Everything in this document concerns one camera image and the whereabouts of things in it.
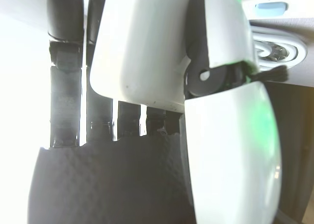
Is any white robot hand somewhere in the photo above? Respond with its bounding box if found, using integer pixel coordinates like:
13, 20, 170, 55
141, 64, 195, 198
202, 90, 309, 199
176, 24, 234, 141
26, 0, 289, 224

